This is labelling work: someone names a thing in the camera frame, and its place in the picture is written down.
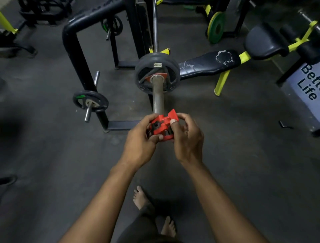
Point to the person's left foot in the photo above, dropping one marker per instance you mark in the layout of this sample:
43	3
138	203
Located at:
140	199

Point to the small black floor bracket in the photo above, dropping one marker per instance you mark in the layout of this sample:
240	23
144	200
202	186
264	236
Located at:
283	124

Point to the black roller pads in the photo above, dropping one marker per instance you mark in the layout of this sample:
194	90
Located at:
308	50

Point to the large grey weight plate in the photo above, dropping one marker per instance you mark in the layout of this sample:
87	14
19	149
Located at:
172	68

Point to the person's right forearm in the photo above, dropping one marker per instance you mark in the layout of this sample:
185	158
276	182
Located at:
220	207

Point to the black equipment rack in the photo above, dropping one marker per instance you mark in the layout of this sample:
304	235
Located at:
42	11

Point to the green and yellow weight plate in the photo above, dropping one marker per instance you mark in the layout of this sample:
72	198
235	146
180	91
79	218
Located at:
215	28

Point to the person's foot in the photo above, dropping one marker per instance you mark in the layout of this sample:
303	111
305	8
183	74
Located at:
168	227
140	199

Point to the steel barbell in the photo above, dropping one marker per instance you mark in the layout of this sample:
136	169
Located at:
158	97

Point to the person's left forearm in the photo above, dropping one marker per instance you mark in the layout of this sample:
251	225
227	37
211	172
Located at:
105	205

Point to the person's right hand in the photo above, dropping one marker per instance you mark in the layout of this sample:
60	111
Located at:
190	142

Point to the steel plate storage peg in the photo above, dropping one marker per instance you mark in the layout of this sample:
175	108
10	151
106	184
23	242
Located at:
88	114

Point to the black steel rack frame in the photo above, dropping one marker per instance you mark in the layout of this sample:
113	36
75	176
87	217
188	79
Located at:
75	50

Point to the black and yellow gym machine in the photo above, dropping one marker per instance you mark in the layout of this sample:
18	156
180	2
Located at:
10	40

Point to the worn black bench pad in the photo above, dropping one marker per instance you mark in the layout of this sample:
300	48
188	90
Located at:
207	64

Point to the person's right foot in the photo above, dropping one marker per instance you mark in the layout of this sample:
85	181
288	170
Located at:
168	227

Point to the person's black trousers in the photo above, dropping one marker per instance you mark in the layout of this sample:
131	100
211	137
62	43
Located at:
140	227

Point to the red barbell collar clamp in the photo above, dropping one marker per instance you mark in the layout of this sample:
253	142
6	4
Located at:
150	78
162	125

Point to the person's left thumb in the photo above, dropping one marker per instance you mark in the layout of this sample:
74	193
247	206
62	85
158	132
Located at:
155	139

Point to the black padded seat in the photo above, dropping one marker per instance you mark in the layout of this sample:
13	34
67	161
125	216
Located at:
265	41

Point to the yellow bench frame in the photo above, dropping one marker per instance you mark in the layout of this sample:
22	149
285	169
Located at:
222	81

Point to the small black weight plate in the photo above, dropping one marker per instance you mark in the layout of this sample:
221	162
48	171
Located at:
116	25
100	99

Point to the white printed banner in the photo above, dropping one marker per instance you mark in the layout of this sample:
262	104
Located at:
306	85

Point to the person's left hand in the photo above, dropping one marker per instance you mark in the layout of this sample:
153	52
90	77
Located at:
136	144

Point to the person's right thumb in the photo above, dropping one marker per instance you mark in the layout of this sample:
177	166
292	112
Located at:
175	131

